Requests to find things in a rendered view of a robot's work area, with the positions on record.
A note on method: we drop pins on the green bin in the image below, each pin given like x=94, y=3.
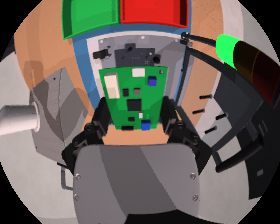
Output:
x=81, y=16

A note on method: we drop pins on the green circuit board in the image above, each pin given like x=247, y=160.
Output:
x=138, y=93

